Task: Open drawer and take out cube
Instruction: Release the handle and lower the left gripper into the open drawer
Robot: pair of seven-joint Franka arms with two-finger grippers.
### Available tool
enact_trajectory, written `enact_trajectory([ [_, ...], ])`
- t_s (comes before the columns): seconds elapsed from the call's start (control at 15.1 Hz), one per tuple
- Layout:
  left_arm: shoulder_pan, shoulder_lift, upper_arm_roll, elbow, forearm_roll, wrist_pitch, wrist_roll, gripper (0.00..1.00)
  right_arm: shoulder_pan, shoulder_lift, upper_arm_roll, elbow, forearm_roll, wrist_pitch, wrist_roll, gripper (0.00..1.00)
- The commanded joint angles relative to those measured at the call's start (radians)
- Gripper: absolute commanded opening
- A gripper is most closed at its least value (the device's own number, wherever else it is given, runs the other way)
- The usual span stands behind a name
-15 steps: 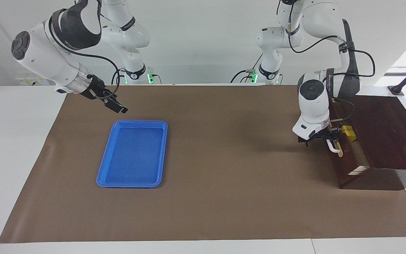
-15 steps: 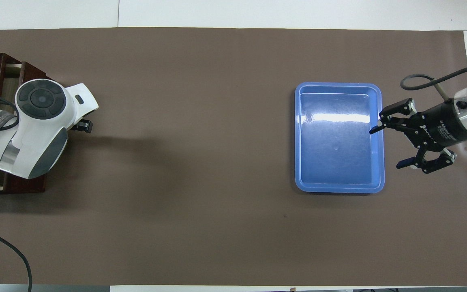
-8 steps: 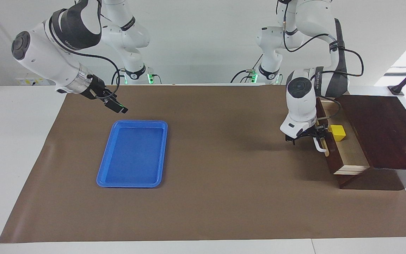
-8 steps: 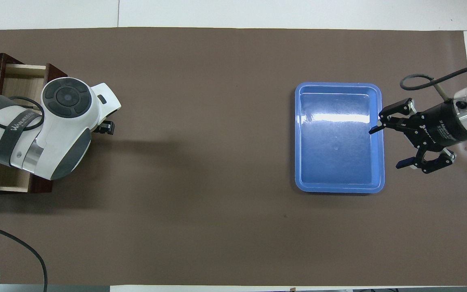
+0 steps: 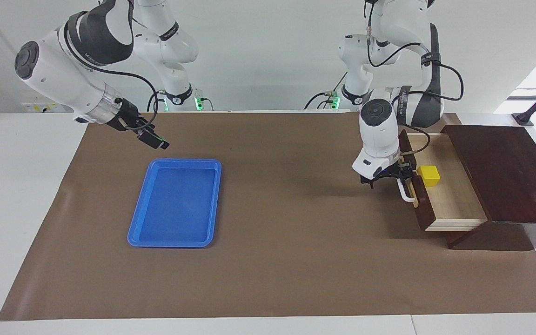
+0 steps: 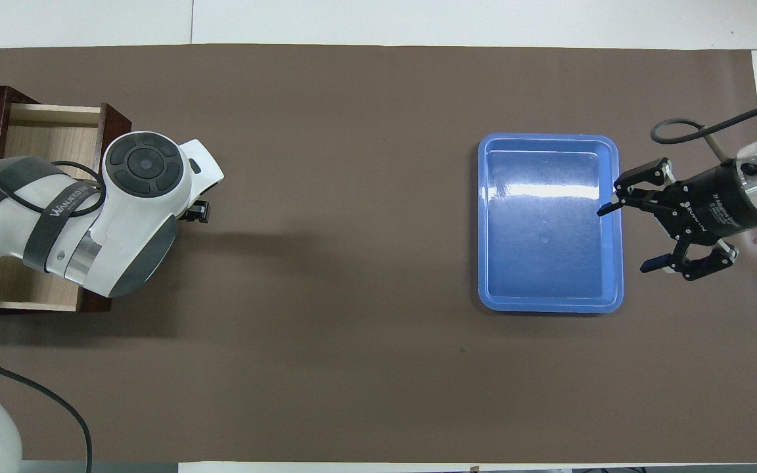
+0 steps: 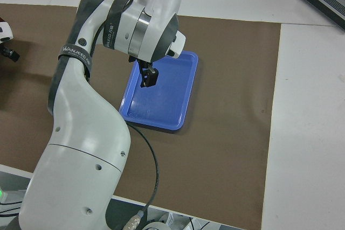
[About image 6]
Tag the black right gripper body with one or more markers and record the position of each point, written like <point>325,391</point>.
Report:
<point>713,207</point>

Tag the wooden drawer with dark front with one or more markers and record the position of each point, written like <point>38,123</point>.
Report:
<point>50,138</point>

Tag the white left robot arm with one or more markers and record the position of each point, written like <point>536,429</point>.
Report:
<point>135,217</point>

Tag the blue plastic tray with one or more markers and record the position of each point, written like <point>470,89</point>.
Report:
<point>549,223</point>

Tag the brown paper table mat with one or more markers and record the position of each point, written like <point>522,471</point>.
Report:
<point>352,263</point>

